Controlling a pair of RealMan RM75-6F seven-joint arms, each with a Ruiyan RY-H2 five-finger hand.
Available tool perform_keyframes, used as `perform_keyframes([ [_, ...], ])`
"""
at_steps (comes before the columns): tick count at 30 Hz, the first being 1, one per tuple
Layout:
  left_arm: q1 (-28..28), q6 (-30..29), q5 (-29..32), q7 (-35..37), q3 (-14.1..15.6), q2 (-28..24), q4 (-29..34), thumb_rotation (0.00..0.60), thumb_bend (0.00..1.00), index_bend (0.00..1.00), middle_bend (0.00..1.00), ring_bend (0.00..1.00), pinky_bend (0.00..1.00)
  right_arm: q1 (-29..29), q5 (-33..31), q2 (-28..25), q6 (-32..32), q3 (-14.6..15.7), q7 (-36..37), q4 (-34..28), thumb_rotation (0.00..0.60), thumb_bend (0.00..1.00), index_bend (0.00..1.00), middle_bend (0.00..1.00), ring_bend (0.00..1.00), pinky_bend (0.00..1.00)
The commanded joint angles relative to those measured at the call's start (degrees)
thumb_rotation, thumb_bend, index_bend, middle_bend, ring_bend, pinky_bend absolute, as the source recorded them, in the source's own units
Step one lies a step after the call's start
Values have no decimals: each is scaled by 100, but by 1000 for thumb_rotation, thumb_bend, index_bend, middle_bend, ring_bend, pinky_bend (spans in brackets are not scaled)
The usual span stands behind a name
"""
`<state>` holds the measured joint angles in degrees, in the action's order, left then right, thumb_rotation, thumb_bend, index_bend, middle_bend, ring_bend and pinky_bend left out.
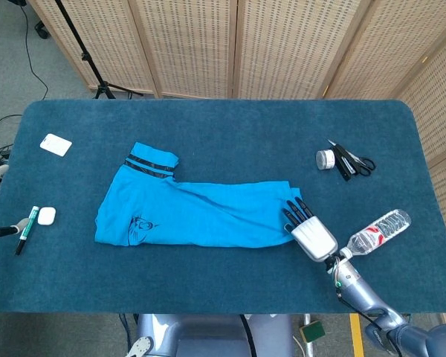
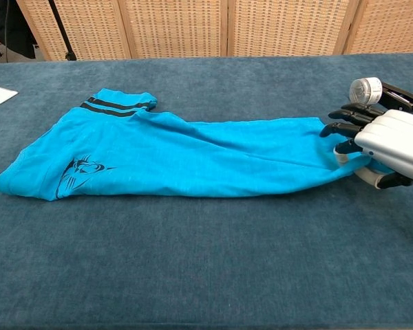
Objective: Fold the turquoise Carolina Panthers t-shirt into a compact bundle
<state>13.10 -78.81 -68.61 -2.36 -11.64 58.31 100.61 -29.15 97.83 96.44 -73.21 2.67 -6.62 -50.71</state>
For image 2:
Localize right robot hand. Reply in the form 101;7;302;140
319;102;413;190

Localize blue Carolina Panthers t-shirt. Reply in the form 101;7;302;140
0;88;383;201

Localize black stapler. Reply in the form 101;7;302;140
378;81;413;113

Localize dark blue carpeted table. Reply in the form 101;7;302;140
0;52;413;330

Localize wooden wicker folding screen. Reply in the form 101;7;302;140
15;0;413;62

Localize black tripod stand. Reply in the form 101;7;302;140
47;0;78;62

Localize white card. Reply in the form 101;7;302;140
0;85;19;105

